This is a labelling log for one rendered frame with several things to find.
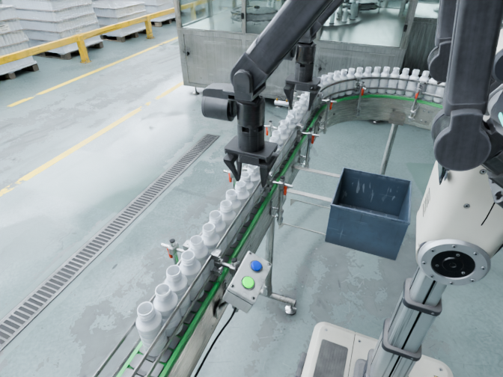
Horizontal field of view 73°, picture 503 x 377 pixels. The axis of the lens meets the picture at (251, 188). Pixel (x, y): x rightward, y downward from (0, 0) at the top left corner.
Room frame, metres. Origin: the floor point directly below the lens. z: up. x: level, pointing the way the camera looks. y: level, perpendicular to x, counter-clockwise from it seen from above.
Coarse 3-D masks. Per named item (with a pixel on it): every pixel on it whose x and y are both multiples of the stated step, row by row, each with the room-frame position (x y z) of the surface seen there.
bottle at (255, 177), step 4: (248, 168) 1.06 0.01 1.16; (252, 168) 1.08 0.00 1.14; (256, 168) 1.06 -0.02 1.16; (252, 172) 1.05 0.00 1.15; (256, 172) 1.06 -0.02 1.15; (252, 176) 1.05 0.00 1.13; (256, 176) 1.05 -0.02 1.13; (252, 180) 1.04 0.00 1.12; (256, 180) 1.04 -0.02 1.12; (256, 184) 1.04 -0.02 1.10; (256, 192) 1.04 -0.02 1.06; (256, 196) 1.04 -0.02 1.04
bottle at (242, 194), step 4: (240, 180) 0.98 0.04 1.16; (236, 184) 0.95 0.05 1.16; (240, 184) 0.97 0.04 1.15; (244, 184) 0.97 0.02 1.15; (236, 188) 0.95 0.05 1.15; (240, 188) 0.94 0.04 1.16; (244, 188) 0.95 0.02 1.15; (240, 192) 0.94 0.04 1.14; (244, 192) 0.94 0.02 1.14; (248, 192) 0.96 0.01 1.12; (240, 196) 0.93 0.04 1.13; (244, 196) 0.94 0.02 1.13; (248, 196) 0.94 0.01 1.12; (240, 200) 0.93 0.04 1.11; (244, 200) 0.93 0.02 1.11; (248, 204) 0.94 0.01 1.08; (248, 208) 0.94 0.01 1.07; (244, 212) 0.93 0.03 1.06; (248, 212) 0.94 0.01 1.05; (244, 216) 0.93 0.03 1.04; (248, 220) 0.94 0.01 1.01
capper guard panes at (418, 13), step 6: (420, 0) 5.51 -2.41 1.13; (426, 0) 5.49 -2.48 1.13; (432, 0) 5.46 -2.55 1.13; (438, 0) 5.43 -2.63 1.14; (420, 6) 5.51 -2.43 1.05; (426, 6) 5.48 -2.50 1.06; (432, 6) 5.45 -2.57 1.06; (438, 6) 5.42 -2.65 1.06; (420, 12) 5.50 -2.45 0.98; (426, 12) 5.47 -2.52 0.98; (432, 12) 5.44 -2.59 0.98; (438, 12) 5.41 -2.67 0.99
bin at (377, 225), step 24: (336, 192) 1.21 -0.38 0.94; (360, 192) 1.35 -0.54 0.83; (384, 192) 1.31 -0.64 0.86; (408, 192) 1.23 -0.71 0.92; (336, 216) 1.10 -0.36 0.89; (360, 216) 1.06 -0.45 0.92; (384, 216) 1.03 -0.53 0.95; (408, 216) 1.04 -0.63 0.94; (336, 240) 1.09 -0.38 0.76; (360, 240) 1.05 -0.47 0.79; (384, 240) 1.02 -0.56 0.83
